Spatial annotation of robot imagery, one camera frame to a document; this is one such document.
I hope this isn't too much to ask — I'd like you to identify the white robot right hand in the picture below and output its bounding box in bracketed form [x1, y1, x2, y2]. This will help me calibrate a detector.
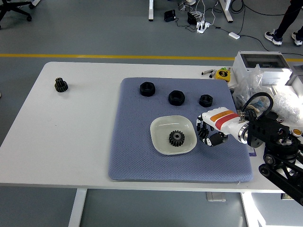
[196, 107, 242, 147]

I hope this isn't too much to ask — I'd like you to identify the small black gear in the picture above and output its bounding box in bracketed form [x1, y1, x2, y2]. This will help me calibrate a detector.
[198, 123, 210, 140]

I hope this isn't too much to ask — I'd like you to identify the large black gear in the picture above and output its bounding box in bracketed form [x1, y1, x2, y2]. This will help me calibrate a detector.
[168, 130, 186, 148]

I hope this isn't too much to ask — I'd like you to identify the small black hex nut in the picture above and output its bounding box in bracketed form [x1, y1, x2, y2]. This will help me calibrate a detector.
[198, 94, 214, 108]

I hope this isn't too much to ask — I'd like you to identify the medium black hex nut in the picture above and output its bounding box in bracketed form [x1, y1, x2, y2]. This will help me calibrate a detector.
[168, 90, 185, 106]

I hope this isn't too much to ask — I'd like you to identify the large black hex nut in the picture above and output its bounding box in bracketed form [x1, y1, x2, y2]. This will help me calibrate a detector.
[139, 81, 156, 97]

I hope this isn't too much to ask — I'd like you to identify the white push-button control box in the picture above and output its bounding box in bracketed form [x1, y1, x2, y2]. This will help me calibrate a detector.
[287, 125, 303, 142]

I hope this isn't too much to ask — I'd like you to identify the white open box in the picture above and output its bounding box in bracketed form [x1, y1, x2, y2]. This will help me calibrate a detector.
[272, 65, 303, 105]

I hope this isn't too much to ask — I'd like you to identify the black box on floor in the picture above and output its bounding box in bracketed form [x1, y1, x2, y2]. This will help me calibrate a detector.
[164, 9, 177, 23]

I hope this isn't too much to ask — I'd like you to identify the clear plastic bag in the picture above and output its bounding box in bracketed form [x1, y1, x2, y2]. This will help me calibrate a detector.
[233, 63, 273, 112]

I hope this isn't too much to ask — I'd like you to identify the yellow tape measure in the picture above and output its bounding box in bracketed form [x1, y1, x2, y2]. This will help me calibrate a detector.
[214, 68, 232, 82]

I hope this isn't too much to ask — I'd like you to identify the white square dish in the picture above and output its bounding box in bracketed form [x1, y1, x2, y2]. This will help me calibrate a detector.
[150, 115, 198, 156]

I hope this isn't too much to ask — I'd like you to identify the bubble wrap sheet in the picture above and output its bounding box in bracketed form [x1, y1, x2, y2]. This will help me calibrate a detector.
[269, 91, 303, 125]

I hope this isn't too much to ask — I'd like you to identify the white power strip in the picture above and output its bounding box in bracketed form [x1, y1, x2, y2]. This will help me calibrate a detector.
[196, 21, 211, 34]

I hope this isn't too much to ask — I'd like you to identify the blue-grey textured mat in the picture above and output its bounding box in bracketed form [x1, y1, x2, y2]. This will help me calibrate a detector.
[108, 77, 254, 183]

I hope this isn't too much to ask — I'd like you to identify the white table leg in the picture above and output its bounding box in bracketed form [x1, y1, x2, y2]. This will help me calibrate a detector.
[241, 192, 267, 227]
[68, 189, 87, 227]

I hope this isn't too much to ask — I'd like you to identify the white desk leg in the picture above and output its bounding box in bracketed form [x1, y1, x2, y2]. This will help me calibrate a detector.
[219, 0, 235, 23]
[148, 0, 155, 22]

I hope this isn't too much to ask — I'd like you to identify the person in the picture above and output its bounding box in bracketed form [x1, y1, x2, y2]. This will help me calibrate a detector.
[264, 0, 303, 46]

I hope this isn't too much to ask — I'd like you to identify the black stepped double gear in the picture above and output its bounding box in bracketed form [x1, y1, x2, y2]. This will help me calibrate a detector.
[54, 77, 69, 93]

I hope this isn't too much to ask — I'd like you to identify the black office chair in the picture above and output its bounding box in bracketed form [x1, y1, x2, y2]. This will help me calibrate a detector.
[0, 0, 34, 29]

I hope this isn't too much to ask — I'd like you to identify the grey electrical enclosure box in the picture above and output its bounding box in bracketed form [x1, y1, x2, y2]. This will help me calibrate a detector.
[233, 51, 294, 88]

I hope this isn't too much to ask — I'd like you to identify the grey table control bracket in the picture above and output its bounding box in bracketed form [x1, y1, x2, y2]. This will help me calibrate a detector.
[205, 192, 227, 202]

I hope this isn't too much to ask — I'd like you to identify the black floor cable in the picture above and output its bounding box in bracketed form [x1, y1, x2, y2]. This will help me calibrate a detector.
[239, 35, 270, 52]

